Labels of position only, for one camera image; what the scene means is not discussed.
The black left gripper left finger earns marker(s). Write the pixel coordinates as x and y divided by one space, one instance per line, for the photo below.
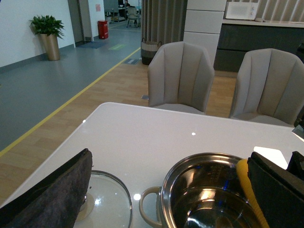
55 201

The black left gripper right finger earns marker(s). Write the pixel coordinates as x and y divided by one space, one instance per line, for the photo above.
279 193

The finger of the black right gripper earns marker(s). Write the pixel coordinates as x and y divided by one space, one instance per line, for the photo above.
296 165

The yellow corn cob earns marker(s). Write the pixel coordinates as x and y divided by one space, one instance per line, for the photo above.
242 173

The glass pot lid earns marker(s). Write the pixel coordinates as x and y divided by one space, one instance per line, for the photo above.
107 204

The beige electric cooking pot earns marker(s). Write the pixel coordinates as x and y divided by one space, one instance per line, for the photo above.
200 191

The right beige upholstered chair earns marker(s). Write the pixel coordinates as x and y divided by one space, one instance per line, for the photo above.
269 88

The beige upholstered chair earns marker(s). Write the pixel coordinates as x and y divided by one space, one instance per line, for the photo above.
180 77
269 88

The dark kitchen counter cabinet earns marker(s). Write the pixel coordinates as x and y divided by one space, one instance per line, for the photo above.
236 40

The left beige upholstered chair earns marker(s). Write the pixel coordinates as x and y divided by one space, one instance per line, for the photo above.
180 77

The blue floor mat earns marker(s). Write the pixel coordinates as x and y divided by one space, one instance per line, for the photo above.
94 45

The white microwave oven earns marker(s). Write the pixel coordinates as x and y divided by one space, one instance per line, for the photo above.
241 10

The green potted plant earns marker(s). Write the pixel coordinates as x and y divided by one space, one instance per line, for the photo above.
49 29

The woven storage basket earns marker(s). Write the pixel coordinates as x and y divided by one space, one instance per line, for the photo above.
148 50

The red fire extinguisher box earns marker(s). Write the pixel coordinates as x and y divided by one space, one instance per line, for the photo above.
102 29

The grey striped curtain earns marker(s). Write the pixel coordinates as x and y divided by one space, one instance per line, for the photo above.
163 20

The distant office chair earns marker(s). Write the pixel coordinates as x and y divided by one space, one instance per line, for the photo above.
132 15

